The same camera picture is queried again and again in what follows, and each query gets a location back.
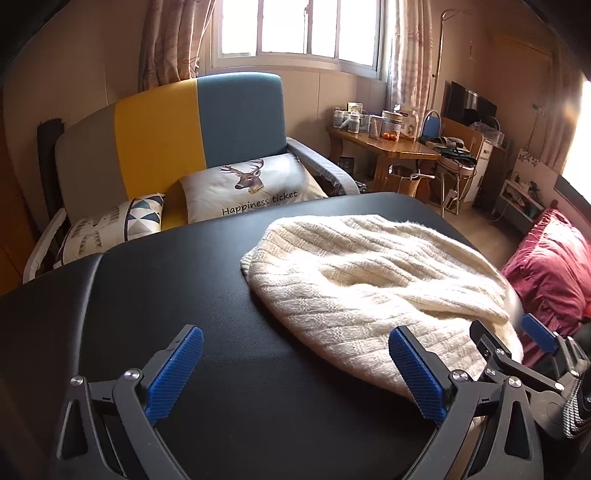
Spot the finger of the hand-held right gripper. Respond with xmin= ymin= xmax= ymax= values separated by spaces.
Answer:
xmin=520 ymin=313 xmax=590 ymax=377
xmin=468 ymin=319 xmax=562 ymax=394

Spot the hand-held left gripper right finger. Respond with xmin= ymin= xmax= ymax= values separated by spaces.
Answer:
xmin=388 ymin=325 xmax=546 ymax=480

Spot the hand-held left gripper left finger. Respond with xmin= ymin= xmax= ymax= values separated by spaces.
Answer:
xmin=48 ymin=324 xmax=206 ymax=480

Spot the cream knit sweater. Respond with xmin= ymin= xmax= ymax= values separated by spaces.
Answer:
xmin=240 ymin=215 xmax=525 ymax=407

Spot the pink bedding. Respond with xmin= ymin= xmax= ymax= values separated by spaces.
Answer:
xmin=501 ymin=208 xmax=591 ymax=370

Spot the white low shelf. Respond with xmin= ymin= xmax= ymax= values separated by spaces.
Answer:
xmin=496 ymin=178 xmax=546 ymax=234

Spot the white stool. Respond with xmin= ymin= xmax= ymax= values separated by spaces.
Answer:
xmin=434 ymin=161 xmax=476 ymax=217

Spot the triangle pattern pillow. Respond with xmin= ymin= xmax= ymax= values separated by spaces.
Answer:
xmin=53 ymin=194 xmax=165 ymax=271

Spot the floral board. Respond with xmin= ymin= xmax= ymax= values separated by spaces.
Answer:
xmin=515 ymin=148 xmax=564 ymax=185

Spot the bin with plastic bag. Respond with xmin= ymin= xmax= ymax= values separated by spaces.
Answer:
xmin=387 ymin=164 xmax=435 ymax=201

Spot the small white cabinet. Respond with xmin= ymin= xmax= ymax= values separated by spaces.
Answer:
xmin=471 ymin=138 xmax=495 ymax=204

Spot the dark cloth pile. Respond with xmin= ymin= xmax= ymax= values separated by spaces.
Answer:
xmin=425 ymin=136 xmax=478 ymax=167

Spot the deer print pillow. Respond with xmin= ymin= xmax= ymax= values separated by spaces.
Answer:
xmin=178 ymin=154 xmax=329 ymax=224

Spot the wooden board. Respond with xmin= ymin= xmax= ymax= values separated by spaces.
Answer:
xmin=441 ymin=117 xmax=485 ymax=158

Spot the clear plastic container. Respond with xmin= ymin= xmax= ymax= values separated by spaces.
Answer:
xmin=468 ymin=115 xmax=506 ymax=146

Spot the wooden desk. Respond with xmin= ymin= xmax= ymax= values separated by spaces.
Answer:
xmin=327 ymin=124 xmax=441 ymax=195

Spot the orange wooden cabinet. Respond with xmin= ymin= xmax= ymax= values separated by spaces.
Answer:
xmin=0 ymin=134 xmax=40 ymax=296

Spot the blue chair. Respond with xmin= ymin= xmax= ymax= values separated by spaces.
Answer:
xmin=419 ymin=110 xmax=443 ymax=139

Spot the white box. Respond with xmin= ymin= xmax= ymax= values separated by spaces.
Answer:
xmin=399 ymin=105 xmax=421 ymax=138

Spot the grey yellow blue sofa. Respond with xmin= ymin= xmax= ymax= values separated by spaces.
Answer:
xmin=22 ymin=71 xmax=361 ymax=284

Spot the large clear jar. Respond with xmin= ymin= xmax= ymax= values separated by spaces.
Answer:
xmin=382 ymin=110 xmax=403 ymax=139

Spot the black television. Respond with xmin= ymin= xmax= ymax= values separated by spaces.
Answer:
xmin=442 ymin=80 xmax=498 ymax=127

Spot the black leaning board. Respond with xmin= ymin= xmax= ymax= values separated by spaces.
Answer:
xmin=37 ymin=117 xmax=65 ymax=222

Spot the metal stand pole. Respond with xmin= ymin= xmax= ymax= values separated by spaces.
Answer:
xmin=431 ymin=9 xmax=460 ymax=116

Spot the patterned pink curtain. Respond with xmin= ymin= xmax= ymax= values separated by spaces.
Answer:
xmin=139 ymin=0 xmax=218 ymax=86
xmin=385 ymin=0 xmax=446 ymax=134

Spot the window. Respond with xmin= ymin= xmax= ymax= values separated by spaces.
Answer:
xmin=211 ymin=0 xmax=393 ymax=70

